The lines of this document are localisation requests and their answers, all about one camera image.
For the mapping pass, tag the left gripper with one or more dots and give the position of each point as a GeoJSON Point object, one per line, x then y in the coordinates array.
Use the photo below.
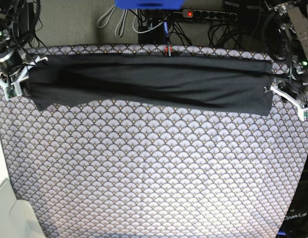
{"type": "Point", "coordinates": [293, 86]}

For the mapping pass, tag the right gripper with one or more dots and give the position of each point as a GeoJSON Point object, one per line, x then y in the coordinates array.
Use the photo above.
{"type": "Point", "coordinates": [13, 71]}

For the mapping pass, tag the dark grey T-shirt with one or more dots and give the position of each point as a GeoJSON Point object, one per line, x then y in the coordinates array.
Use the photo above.
{"type": "Point", "coordinates": [204, 83]}

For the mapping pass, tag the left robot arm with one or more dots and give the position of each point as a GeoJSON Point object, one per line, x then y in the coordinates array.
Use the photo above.
{"type": "Point", "coordinates": [290, 20]}

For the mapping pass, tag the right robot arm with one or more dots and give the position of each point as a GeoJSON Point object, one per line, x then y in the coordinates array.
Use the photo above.
{"type": "Point", "coordinates": [18, 21]}

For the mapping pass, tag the black OpenArm box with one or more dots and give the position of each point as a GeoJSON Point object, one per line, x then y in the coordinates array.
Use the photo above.
{"type": "Point", "coordinates": [295, 224]}

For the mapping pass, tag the fan-patterned table cloth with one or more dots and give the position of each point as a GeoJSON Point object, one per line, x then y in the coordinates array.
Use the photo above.
{"type": "Point", "coordinates": [112, 168]}

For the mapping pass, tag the black power strip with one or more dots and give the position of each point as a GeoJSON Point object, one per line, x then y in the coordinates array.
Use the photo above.
{"type": "Point", "coordinates": [208, 15]}

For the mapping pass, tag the white plastic bin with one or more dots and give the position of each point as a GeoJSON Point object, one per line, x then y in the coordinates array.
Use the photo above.
{"type": "Point", "coordinates": [17, 218]}

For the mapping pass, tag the red and blue clamp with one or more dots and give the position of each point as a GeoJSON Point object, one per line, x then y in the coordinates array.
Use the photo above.
{"type": "Point", "coordinates": [168, 47]}

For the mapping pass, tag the blue mount plate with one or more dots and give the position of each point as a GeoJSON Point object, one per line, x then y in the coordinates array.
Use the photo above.
{"type": "Point", "coordinates": [149, 4]}

